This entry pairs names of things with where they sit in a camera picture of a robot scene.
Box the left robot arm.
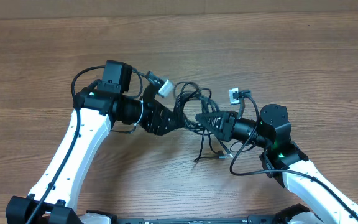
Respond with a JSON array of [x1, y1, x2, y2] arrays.
[[6, 60, 183, 223]]

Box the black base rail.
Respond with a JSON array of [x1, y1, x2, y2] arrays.
[[112, 215, 279, 224]]

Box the black USB cable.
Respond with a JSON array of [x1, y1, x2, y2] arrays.
[[193, 124, 234, 164], [172, 81, 222, 136]]

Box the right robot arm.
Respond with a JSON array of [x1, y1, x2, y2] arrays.
[[196, 104, 358, 223]]

